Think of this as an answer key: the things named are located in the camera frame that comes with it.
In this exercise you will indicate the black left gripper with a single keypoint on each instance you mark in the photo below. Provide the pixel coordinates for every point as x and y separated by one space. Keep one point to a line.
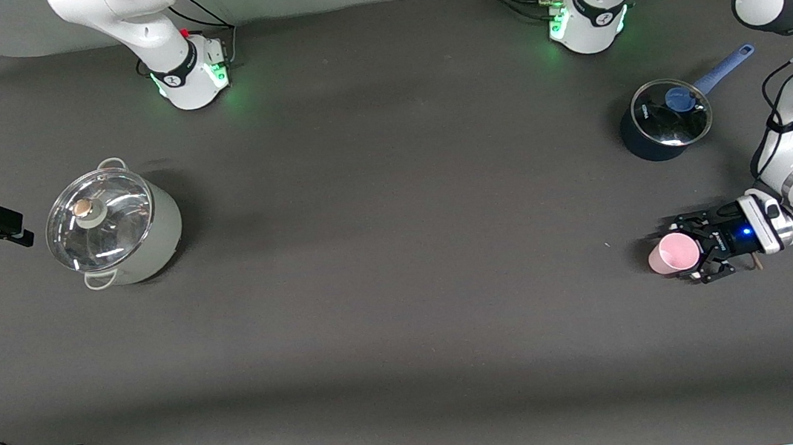
728 238

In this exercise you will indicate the pink plastic cup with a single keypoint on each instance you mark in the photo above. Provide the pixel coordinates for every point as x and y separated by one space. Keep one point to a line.
673 254

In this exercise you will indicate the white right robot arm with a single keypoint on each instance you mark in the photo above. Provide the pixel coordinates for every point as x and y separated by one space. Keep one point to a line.
143 27

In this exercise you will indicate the glass lid with grey knob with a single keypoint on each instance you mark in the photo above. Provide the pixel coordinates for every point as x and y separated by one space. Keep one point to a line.
114 232

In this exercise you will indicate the dark blue saucepan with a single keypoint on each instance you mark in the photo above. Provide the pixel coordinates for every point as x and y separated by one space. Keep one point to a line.
646 149

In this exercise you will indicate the glass lid with blue knob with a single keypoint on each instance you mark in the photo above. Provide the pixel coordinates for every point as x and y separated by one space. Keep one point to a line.
662 125

